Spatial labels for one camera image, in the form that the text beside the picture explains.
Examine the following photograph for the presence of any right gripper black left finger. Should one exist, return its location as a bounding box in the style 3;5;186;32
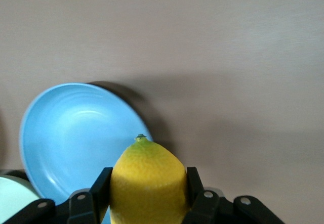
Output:
0;167;113;224

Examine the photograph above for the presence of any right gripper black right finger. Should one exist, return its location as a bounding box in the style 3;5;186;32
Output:
183;167;286;224

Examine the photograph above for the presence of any yellow lemon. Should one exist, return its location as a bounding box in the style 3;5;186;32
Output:
109;133;190;224

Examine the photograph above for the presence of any blue round plate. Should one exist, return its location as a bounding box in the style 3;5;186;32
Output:
19;82;154;224

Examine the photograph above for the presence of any mint green round plate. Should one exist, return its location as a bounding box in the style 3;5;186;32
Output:
0;175;41;221

